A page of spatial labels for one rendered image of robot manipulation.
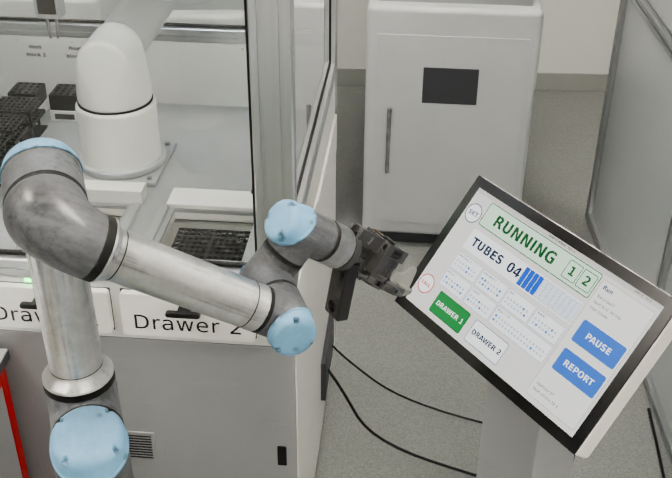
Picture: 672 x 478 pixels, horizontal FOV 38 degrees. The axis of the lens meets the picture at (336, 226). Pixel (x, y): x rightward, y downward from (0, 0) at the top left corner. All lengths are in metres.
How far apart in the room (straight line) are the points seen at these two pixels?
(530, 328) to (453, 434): 1.35
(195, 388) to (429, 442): 1.04
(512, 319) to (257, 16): 0.72
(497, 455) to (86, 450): 0.92
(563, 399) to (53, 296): 0.87
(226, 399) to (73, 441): 0.77
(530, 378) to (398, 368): 1.59
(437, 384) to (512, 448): 1.26
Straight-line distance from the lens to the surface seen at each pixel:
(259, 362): 2.20
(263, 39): 1.81
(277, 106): 1.86
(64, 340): 1.59
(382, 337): 3.48
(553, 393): 1.77
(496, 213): 1.94
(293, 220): 1.54
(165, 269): 1.39
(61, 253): 1.35
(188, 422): 2.35
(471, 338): 1.88
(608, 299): 1.76
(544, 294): 1.83
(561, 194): 4.44
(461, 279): 1.93
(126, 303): 2.15
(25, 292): 2.21
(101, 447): 1.56
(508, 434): 2.06
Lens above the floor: 2.15
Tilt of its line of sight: 32 degrees down
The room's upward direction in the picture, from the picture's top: straight up
